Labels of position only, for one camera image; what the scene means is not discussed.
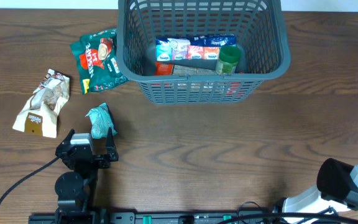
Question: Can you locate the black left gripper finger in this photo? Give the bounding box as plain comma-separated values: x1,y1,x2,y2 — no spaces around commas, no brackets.
64,129,75,144
105,128,116,154

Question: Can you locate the teal snack packet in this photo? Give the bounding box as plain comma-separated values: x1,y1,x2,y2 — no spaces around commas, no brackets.
86,103,117,139

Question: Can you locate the white brown snack bag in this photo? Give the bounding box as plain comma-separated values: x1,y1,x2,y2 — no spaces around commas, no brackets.
12,69,70,138

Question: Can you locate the green Nescafe coffee bag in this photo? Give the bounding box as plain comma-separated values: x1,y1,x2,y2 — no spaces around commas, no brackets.
70,29,129,94

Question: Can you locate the orange tan noodle packet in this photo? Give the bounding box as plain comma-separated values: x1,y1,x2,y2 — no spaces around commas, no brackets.
149,61,245,96

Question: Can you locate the blue tissue pack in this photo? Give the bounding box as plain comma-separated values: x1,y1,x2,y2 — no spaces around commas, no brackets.
155,34,236,62

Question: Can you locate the green lid jar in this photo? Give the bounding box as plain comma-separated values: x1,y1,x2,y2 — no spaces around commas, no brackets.
216,45,241,75

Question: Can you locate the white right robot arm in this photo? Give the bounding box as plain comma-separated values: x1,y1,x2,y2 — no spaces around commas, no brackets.
273,12,358,223

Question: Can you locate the grey plastic basket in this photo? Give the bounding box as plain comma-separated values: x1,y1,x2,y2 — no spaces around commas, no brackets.
116,0,291,105

